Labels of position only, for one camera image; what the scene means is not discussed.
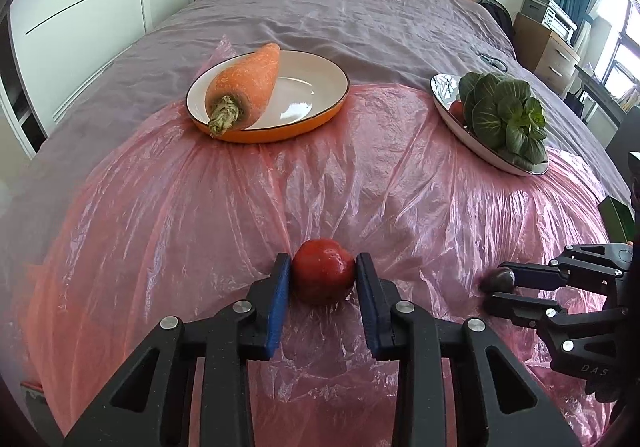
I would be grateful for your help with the white wardrobe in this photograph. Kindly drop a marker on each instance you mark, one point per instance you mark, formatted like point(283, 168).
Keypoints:
point(57, 48)

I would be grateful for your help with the orange carrot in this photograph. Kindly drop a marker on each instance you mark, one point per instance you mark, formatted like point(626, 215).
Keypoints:
point(239, 95)

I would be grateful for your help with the dark glasses on bed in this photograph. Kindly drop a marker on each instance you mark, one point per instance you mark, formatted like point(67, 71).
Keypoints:
point(495, 62)

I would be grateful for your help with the white metal plate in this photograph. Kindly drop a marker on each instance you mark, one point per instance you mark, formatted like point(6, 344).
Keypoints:
point(445, 91)

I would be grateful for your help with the black backpack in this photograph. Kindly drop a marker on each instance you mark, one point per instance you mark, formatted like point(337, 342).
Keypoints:
point(499, 13)

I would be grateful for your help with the pink plastic sheet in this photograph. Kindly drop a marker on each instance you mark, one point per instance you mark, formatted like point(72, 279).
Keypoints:
point(133, 214)

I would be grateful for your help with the dark purple plum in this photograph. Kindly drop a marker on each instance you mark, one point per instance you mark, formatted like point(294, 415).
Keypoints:
point(501, 279)

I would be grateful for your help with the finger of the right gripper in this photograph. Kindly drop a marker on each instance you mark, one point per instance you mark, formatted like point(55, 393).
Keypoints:
point(594, 268)
point(535, 314)

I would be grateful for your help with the wooden nightstand drawers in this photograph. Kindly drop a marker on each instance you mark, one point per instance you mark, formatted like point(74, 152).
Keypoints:
point(543, 52)

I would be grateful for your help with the red apple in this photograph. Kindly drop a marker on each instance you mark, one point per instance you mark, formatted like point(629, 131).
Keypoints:
point(323, 272)

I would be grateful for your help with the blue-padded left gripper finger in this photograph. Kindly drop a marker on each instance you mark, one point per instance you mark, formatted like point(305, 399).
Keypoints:
point(148, 400)

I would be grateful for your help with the black phone red case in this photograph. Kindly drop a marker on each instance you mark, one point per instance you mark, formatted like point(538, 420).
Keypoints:
point(41, 415)

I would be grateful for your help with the purple bed duvet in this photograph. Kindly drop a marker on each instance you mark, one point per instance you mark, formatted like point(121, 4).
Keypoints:
point(209, 31)

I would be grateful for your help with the grey office chair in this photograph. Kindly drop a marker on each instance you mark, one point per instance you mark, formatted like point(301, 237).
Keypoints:
point(625, 140)

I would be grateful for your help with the desk with clutter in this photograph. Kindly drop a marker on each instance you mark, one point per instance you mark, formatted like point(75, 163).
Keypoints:
point(600, 95)

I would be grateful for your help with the orange white oval dish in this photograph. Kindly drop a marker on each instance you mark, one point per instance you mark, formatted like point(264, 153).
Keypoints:
point(310, 90)

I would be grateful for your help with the dark blue bag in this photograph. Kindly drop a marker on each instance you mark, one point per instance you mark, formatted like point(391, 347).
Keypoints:
point(573, 100)

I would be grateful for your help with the green rectangular tray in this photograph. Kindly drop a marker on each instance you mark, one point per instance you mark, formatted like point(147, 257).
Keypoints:
point(617, 220)

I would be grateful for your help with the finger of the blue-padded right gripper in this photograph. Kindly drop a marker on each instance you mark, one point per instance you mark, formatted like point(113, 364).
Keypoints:
point(496, 401)

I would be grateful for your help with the green leafy cabbage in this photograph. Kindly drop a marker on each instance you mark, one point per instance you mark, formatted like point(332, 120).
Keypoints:
point(505, 116)

